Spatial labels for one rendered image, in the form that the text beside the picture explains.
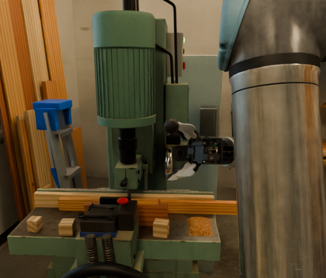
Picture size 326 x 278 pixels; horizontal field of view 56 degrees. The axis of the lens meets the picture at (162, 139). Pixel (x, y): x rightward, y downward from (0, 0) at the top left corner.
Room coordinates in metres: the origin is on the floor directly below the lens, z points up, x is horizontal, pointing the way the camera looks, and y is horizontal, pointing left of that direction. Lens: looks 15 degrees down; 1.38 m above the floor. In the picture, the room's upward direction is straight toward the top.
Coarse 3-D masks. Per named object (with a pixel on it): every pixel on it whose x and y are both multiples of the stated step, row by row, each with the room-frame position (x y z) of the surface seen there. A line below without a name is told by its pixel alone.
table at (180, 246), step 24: (48, 216) 0.87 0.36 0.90; (72, 216) 0.87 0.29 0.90; (168, 216) 0.87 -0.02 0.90; (192, 216) 0.87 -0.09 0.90; (24, 240) 0.76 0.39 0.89; (48, 240) 0.75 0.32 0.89; (72, 240) 0.75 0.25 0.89; (144, 240) 0.74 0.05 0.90; (168, 240) 0.74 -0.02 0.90; (192, 240) 0.74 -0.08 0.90; (216, 240) 0.74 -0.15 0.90
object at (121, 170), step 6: (138, 156) 0.97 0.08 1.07; (120, 162) 0.91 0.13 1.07; (138, 162) 0.91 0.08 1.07; (114, 168) 0.86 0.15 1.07; (120, 168) 0.86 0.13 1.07; (126, 168) 0.86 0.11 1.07; (132, 168) 0.86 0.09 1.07; (138, 168) 0.89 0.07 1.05; (120, 174) 0.86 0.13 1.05; (126, 174) 0.86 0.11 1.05; (132, 174) 0.86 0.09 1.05; (138, 174) 0.89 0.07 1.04; (120, 180) 0.86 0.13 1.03; (132, 180) 0.86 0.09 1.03; (138, 180) 0.87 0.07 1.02; (120, 186) 0.86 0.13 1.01; (126, 186) 0.86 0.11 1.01; (132, 186) 0.86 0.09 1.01
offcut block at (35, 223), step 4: (32, 216) 0.81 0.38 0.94; (36, 216) 0.81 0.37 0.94; (40, 216) 0.81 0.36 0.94; (28, 220) 0.79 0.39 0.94; (32, 220) 0.79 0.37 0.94; (36, 220) 0.79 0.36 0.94; (40, 220) 0.80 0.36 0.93; (28, 224) 0.78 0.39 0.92; (32, 224) 0.78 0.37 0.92; (36, 224) 0.78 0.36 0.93; (40, 224) 0.80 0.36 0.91; (28, 228) 0.78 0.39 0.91; (32, 228) 0.78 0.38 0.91; (36, 228) 0.78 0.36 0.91; (40, 228) 0.79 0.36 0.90
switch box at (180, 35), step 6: (168, 36) 1.17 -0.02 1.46; (180, 36) 1.17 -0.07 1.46; (168, 42) 1.17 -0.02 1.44; (180, 42) 1.17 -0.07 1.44; (168, 48) 1.17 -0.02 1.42; (180, 48) 1.17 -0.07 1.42; (174, 54) 1.17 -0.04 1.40; (180, 54) 1.17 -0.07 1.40; (168, 60) 1.17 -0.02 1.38; (174, 60) 1.17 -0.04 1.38; (180, 60) 1.17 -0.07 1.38; (168, 66) 1.17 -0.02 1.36; (174, 66) 1.17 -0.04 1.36; (180, 66) 1.17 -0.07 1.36; (168, 72) 1.17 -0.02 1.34; (174, 72) 1.17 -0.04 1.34; (180, 72) 1.17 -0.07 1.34
